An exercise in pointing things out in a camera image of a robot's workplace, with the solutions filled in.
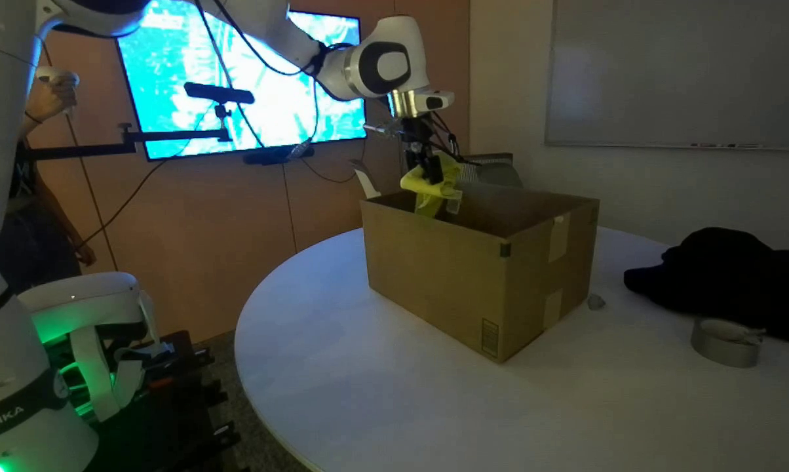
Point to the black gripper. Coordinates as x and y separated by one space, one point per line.
421 122

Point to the yellow cloth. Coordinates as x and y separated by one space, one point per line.
435 198

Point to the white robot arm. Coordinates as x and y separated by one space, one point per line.
38 428

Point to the black cloth bundle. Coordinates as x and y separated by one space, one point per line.
721 274

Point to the grey chair back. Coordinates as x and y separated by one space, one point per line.
490 168

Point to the open cardboard box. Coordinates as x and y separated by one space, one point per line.
495 274

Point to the small clear cap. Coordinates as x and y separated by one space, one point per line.
595 303

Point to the grey tape roll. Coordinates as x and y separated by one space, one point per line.
727 341

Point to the wall mounted screen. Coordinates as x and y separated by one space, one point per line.
290 114

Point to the whiteboard on wall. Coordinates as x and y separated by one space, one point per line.
670 75

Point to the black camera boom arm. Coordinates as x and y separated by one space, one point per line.
130 139

